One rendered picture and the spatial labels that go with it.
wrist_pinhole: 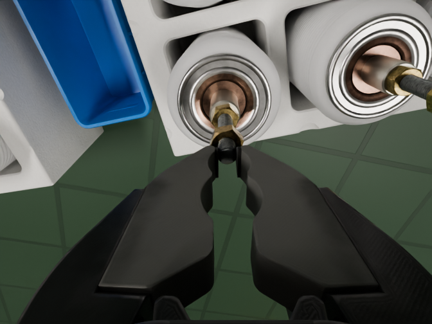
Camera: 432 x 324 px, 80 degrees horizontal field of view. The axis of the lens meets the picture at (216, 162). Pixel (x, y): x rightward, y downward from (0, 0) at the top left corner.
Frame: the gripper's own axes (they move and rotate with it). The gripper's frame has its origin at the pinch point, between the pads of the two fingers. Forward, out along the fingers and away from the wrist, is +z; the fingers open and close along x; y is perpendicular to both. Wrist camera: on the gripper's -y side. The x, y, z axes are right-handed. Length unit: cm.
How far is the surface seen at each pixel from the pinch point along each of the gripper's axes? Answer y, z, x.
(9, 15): -6.0, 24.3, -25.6
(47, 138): 8.3, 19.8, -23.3
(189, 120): 1.9, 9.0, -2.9
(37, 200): 30, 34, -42
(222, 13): -5.7, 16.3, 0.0
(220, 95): -0.6, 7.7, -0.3
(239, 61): -2.7, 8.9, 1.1
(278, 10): -5.9, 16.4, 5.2
